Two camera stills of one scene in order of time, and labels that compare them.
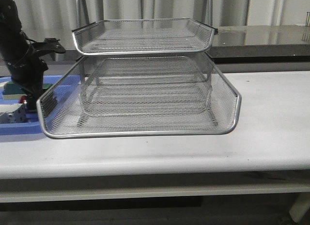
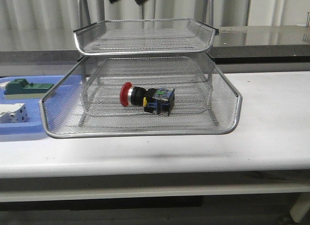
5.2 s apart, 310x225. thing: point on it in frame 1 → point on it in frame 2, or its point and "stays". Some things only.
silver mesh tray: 146,96 stays
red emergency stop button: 23,99 → 159,100
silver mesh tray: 124,96 stays
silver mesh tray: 143,36 stays
